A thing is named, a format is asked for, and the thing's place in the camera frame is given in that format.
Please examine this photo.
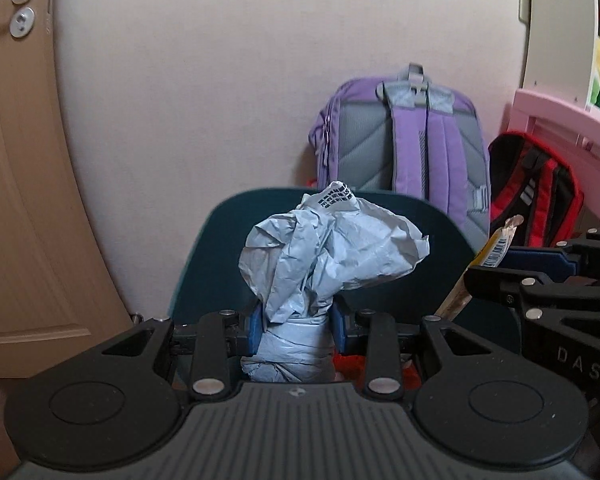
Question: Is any purple and grey backpack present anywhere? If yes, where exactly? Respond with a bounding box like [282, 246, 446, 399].
[307, 62, 492, 256]

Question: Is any yellow and white stick wrapper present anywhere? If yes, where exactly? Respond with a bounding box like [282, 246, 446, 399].
[437, 214, 525, 321]

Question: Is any red wrapper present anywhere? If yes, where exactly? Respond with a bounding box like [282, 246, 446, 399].
[332, 352, 421, 386]

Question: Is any dark teal plastic bin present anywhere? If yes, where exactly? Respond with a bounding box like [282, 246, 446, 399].
[169, 187, 523, 391]

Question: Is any white bookshelf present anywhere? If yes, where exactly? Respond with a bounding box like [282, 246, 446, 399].
[517, 0, 600, 126]

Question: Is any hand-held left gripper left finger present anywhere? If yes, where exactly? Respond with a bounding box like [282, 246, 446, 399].
[100, 305, 267, 403]

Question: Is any light wooden door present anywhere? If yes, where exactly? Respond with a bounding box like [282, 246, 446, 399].
[0, 0, 136, 381]

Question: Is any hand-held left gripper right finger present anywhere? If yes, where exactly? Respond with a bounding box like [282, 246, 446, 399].
[330, 305, 486, 403]

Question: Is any red and black backpack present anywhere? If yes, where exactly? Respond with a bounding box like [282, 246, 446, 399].
[487, 131, 586, 248]

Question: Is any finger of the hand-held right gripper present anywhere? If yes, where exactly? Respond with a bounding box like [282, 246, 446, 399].
[505, 227, 600, 281]
[464, 266, 600, 341]

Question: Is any silver door lock knob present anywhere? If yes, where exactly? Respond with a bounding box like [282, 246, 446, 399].
[9, 6, 36, 38]

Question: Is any grey plastic mailer bag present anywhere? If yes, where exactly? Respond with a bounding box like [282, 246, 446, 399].
[238, 180, 431, 385]

